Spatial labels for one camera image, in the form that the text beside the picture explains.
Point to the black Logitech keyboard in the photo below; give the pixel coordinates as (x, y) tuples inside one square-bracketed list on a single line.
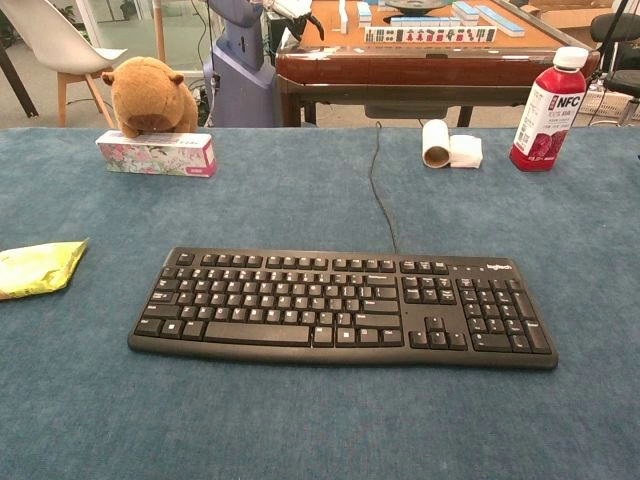
[(300, 310)]

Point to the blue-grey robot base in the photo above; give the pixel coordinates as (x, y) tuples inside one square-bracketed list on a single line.
[(240, 65)]

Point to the white paper roll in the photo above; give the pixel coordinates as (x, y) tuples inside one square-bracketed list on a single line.
[(450, 145)]

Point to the floral tissue box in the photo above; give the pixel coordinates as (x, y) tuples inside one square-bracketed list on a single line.
[(160, 156)]

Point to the blue tablecloth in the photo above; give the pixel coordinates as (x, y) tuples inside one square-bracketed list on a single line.
[(250, 410)]

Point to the brown mahjong table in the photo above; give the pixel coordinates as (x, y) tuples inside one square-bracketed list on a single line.
[(425, 70)]

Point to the brown capybara plush toy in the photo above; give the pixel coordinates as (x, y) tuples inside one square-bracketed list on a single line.
[(150, 95)]

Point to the row of standing mahjong tiles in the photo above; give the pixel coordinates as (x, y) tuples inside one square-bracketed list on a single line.
[(430, 34)]

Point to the red NFC juice bottle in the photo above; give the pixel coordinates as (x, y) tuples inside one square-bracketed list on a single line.
[(547, 120)]

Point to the white plastic basket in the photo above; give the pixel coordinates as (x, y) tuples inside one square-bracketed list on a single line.
[(607, 102)]

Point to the white chair with wooden legs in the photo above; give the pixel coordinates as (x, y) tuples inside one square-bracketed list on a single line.
[(55, 40)]

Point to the cardboard box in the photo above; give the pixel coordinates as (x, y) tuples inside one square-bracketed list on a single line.
[(565, 12)]

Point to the black office chair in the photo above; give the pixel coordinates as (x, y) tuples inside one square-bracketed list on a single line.
[(620, 45)]

